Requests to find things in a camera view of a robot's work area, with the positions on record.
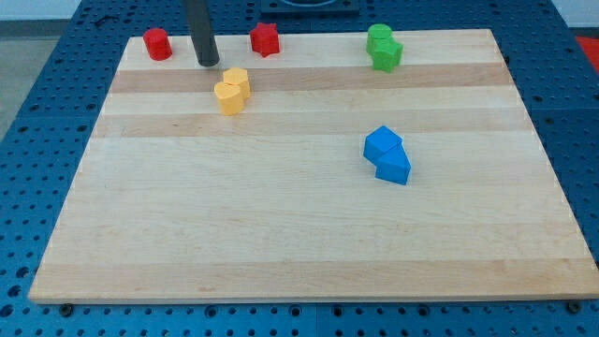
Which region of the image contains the red star block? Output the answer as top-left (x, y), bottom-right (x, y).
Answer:
top-left (250, 22), bottom-right (281, 58)

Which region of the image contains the green star block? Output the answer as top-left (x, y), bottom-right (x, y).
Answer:
top-left (371, 38), bottom-right (403, 73)

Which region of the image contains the blue cube block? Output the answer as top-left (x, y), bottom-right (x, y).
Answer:
top-left (363, 125), bottom-right (402, 166)

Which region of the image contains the blue pentagon block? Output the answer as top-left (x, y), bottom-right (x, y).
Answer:
top-left (375, 144), bottom-right (411, 185)

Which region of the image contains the yellow heart block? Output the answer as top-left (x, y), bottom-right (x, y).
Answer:
top-left (213, 81), bottom-right (244, 116)

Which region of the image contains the yellow hexagon block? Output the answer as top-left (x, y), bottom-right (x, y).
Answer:
top-left (223, 67), bottom-right (251, 99)

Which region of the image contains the light wooden board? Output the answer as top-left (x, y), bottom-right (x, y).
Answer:
top-left (29, 29), bottom-right (598, 304)

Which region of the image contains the green cylinder block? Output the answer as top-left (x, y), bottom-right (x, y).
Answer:
top-left (366, 23), bottom-right (392, 55)

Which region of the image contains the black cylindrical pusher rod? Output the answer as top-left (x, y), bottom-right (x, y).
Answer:
top-left (182, 0), bottom-right (220, 67)

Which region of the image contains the red cylinder block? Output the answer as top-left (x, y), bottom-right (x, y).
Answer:
top-left (142, 28), bottom-right (172, 61)

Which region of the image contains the red object at edge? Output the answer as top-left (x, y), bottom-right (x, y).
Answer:
top-left (576, 37), bottom-right (599, 73)

